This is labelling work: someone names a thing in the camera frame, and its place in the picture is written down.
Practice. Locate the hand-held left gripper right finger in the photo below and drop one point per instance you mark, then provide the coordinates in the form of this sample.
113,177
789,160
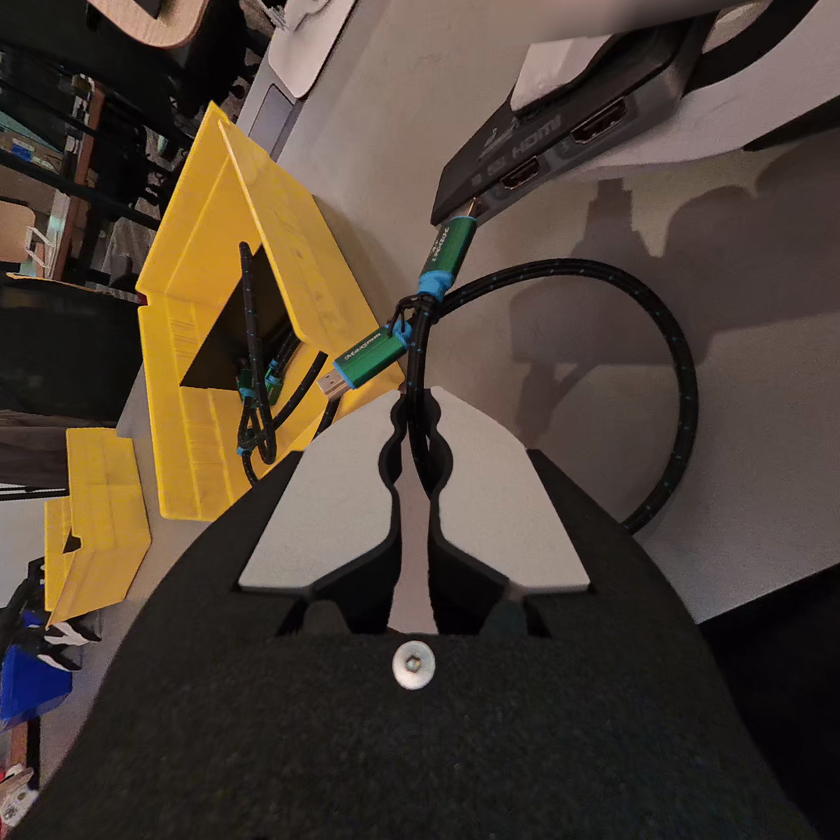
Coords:
505,525

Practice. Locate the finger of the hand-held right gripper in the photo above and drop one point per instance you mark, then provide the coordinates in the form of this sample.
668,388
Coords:
754,92
551,72

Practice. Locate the yellow plastic bin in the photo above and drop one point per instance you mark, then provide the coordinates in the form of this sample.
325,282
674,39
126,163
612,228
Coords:
197,426
98,525

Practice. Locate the grey desk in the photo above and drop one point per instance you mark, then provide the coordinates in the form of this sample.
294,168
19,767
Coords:
754,394

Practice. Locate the dark multi-port hub adapter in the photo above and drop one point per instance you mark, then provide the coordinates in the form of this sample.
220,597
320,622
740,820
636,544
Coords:
512,144

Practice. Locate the white panel stand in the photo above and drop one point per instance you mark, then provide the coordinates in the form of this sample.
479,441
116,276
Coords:
302,59

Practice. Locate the blue plastic bin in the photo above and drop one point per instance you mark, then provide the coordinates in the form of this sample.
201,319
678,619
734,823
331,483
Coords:
33,682

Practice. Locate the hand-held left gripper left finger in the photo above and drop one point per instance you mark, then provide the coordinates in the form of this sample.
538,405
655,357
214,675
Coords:
321,518

